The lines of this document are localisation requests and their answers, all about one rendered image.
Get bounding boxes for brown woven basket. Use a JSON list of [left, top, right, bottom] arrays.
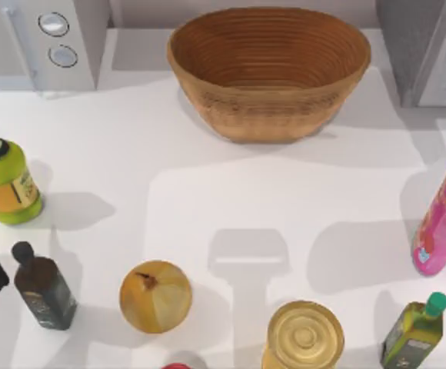
[[166, 7, 372, 145]]

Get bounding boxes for pink cylindrical can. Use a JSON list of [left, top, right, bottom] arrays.
[[411, 141, 446, 277]]

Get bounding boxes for large microwave knob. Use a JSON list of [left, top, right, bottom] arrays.
[[37, 12, 71, 38]]

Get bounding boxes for dark square oil bottle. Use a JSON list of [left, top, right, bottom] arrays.
[[11, 241, 78, 331]]

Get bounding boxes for yellow-green bottle with teal cap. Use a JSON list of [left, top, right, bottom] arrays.
[[0, 125, 43, 226]]

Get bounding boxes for yellow onion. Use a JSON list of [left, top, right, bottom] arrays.
[[119, 259, 193, 334]]

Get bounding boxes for pale microwave oven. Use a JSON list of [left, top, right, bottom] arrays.
[[0, 0, 115, 92]]

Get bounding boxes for small microwave knob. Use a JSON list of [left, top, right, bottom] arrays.
[[48, 44, 79, 68]]

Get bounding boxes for green square oil bottle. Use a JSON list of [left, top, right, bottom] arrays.
[[379, 291, 446, 369]]

